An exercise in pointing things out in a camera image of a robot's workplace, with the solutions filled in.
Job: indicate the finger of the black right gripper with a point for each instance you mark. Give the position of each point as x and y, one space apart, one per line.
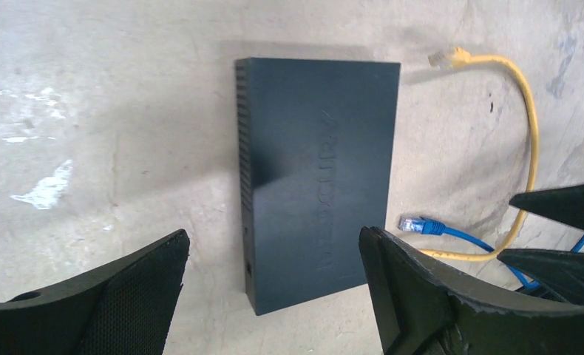
557 275
563 205

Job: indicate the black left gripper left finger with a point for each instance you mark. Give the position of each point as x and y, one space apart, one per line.
123 307

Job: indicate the black network switch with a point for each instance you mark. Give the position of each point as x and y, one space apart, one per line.
315 142

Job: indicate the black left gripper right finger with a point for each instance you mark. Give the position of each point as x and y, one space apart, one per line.
424 306

